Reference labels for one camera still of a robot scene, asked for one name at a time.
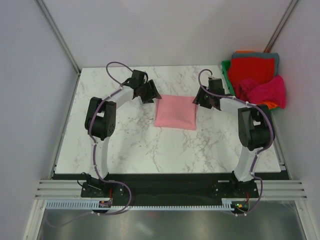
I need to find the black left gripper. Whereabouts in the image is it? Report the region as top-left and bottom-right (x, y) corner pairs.
(139, 80), (162, 105)

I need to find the pink t-shirt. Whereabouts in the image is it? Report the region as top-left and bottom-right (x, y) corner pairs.
(154, 94), (198, 131)

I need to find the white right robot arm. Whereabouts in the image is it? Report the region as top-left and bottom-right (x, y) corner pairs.
(193, 86), (275, 197)

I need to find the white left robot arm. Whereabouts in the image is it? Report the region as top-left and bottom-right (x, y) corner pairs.
(84, 77), (162, 197)

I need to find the green plastic bin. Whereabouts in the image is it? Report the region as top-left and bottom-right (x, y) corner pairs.
(221, 59), (280, 114)

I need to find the red t-shirt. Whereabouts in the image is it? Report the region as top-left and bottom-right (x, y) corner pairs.
(227, 57), (276, 86)

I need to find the orange t-shirt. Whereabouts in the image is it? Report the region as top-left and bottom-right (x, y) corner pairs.
(259, 101), (279, 111)

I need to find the magenta t-shirt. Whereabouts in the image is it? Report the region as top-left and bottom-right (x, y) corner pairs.
(234, 75), (287, 109)

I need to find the grey t-shirt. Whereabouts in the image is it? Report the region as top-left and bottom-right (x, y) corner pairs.
(231, 52), (280, 76)

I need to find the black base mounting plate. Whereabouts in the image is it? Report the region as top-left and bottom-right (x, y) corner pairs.
(81, 173), (259, 206)

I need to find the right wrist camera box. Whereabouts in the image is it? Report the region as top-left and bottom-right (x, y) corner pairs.
(208, 78), (225, 95)

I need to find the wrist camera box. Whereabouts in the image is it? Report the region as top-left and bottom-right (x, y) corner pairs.
(208, 78), (225, 95)
(131, 69), (149, 83)

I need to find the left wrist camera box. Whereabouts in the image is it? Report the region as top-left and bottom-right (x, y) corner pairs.
(131, 69), (149, 83)

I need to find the white slotted cable duct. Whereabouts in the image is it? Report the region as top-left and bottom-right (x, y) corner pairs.
(46, 199), (236, 211)

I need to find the aluminium front rail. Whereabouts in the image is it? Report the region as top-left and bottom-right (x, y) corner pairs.
(35, 180), (307, 201)

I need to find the right aluminium frame post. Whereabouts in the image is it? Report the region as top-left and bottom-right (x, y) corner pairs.
(263, 0), (300, 53)

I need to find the aluminium frame post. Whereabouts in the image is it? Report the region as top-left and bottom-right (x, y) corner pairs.
(263, 0), (300, 53)
(34, 0), (81, 77)

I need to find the left aluminium frame post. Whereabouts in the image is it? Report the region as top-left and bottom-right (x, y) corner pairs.
(34, 0), (81, 77)

